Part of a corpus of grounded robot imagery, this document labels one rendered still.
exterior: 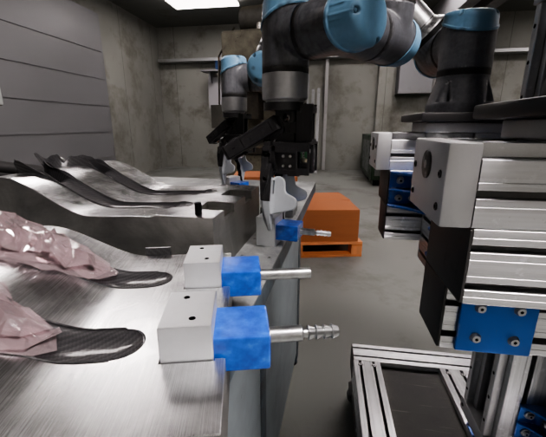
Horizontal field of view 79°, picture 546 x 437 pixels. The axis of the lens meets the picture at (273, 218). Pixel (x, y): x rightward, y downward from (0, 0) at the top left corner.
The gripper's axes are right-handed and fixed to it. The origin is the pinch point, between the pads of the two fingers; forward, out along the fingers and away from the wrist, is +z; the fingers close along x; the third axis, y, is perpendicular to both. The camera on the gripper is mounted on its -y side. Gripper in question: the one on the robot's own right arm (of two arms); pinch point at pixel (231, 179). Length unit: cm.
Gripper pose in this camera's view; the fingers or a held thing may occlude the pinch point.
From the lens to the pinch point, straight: 108.1
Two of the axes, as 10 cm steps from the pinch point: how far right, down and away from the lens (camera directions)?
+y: 7.8, 1.7, -6.0
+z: 0.0, 9.6, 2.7
